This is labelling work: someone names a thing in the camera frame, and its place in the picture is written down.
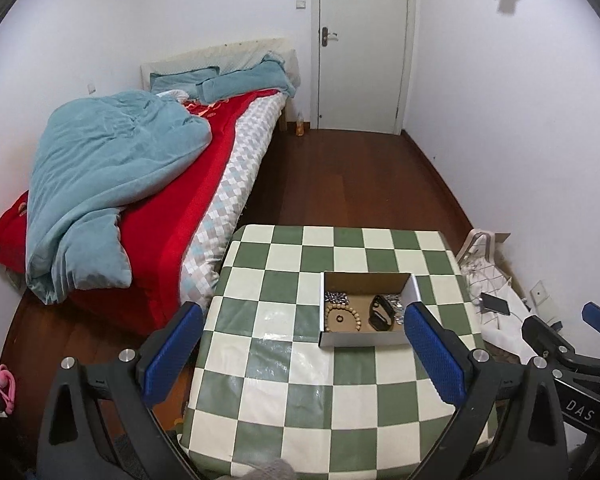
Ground light blue duvet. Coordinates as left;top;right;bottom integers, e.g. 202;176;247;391
25;91;214;306

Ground grey knit cloth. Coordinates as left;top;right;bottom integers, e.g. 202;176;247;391
245;457;301;480

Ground black wristband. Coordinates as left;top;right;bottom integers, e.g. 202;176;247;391
369;295;396;332

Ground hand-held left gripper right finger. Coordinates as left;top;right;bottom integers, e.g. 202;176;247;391
403;301;567;480

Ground wooden bead bracelet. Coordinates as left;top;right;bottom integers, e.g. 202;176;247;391
324;303;364;332

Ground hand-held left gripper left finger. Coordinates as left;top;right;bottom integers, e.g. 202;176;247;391
37;301;204;480

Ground smartphone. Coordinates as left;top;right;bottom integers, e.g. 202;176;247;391
480;294;511;316

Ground patterned white mattress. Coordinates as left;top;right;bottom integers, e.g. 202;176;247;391
179;94;287;311

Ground cream headboard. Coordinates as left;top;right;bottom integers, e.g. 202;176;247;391
140;36;300;93

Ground red bed sheet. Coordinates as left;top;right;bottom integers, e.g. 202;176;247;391
0;89;288;337

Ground blue pillows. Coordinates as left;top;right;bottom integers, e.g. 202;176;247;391
201;52;297;102

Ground white door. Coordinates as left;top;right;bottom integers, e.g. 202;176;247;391
311;0;417;135

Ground green white checkered tablecloth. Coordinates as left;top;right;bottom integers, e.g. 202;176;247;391
177;225;501;478

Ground light blue pillow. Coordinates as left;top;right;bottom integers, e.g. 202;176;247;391
150;66;221;94

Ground cardboard box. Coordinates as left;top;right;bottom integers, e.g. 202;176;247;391
319;271;423;348

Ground pink plastic item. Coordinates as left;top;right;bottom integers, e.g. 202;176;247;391
0;364;17;415

